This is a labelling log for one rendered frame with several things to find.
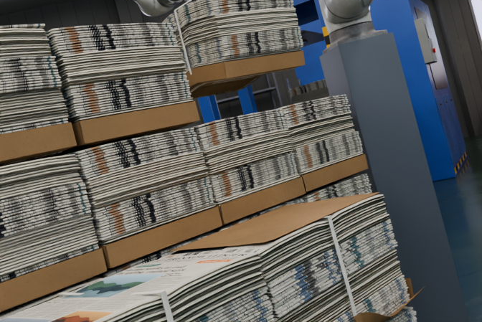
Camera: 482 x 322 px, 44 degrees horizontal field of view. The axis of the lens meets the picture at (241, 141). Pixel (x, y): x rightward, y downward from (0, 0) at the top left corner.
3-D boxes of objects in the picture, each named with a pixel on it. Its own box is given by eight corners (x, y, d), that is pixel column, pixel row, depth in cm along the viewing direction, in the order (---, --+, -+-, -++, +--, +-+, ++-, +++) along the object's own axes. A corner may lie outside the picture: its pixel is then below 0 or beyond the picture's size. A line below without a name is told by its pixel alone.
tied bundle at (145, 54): (203, 122, 128) (176, 19, 129) (84, 148, 108) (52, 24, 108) (111, 152, 155) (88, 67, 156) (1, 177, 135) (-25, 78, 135)
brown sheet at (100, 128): (201, 120, 129) (196, 100, 129) (84, 143, 108) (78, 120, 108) (109, 150, 155) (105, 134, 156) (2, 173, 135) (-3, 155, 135)
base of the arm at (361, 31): (364, 46, 221) (360, 32, 221) (389, 32, 199) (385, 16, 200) (318, 57, 218) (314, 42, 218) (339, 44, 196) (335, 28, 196)
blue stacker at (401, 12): (466, 175, 527) (407, -51, 528) (329, 202, 582) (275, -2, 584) (476, 154, 662) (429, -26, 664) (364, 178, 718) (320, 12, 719)
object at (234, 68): (305, 64, 175) (303, 50, 175) (227, 77, 159) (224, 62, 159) (272, 70, 188) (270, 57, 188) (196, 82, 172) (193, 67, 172)
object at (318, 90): (336, 114, 407) (327, 77, 407) (297, 125, 420) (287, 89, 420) (351, 111, 442) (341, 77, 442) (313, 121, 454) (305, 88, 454)
